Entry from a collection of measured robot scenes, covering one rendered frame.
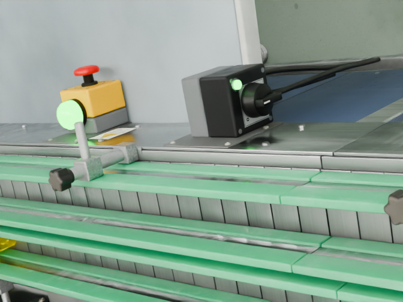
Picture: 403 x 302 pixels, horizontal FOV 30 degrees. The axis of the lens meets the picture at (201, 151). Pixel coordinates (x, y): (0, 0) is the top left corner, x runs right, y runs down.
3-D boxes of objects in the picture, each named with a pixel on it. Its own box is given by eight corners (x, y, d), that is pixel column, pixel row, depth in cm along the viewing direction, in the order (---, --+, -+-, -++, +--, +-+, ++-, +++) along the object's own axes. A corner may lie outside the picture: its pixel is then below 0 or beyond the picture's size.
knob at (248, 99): (265, 112, 97) (286, 112, 95) (243, 121, 94) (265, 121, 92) (259, 78, 96) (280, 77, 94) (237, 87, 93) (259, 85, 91)
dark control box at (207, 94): (231, 121, 105) (191, 138, 99) (220, 65, 103) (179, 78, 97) (277, 121, 99) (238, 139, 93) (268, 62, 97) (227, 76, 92)
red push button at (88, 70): (72, 91, 117) (67, 69, 116) (92, 85, 120) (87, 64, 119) (88, 90, 114) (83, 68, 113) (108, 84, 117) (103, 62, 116)
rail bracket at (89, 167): (125, 159, 103) (47, 191, 93) (114, 106, 101) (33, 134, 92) (145, 160, 100) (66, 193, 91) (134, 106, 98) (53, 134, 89)
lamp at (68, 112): (71, 126, 117) (56, 132, 115) (65, 98, 116) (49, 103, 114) (89, 126, 114) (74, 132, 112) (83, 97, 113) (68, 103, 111)
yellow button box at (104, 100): (103, 121, 123) (68, 134, 118) (93, 77, 122) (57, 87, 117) (132, 121, 119) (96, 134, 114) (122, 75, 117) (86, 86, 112)
